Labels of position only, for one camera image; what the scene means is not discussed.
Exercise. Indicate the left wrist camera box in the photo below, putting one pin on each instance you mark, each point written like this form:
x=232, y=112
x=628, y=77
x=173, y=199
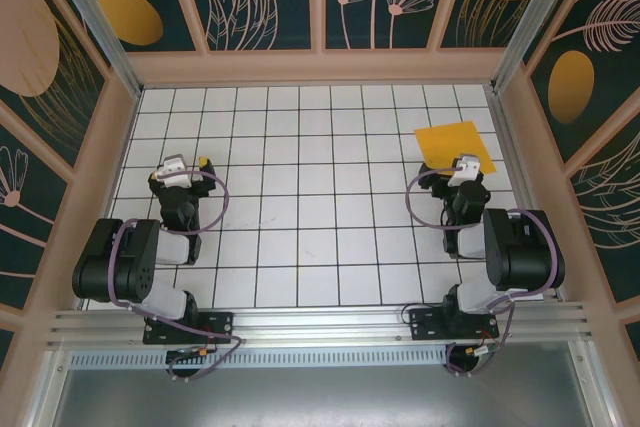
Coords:
x=172, y=172

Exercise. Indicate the yellow square paper sheet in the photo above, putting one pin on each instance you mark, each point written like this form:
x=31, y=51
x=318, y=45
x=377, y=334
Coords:
x=450, y=139

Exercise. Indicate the aluminium side rail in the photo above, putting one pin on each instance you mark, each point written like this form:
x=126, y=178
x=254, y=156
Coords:
x=510, y=147

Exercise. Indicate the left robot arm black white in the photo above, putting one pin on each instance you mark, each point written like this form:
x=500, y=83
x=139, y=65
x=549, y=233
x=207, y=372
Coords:
x=105, y=267

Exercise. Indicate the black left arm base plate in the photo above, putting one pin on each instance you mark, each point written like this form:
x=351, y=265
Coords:
x=215, y=327

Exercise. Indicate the aluminium frame post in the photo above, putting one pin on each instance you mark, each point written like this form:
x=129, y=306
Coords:
x=96, y=22
x=537, y=22

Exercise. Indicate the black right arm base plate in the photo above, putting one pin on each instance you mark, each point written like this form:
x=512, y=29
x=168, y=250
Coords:
x=425, y=324

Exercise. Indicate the long aluminium mounting rail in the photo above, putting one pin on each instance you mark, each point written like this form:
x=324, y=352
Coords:
x=320, y=322

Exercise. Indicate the grey metal sheet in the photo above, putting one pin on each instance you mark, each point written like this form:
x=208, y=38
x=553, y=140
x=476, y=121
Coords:
x=320, y=397

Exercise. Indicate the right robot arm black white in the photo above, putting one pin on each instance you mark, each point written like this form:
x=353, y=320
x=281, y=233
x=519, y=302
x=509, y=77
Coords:
x=520, y=257

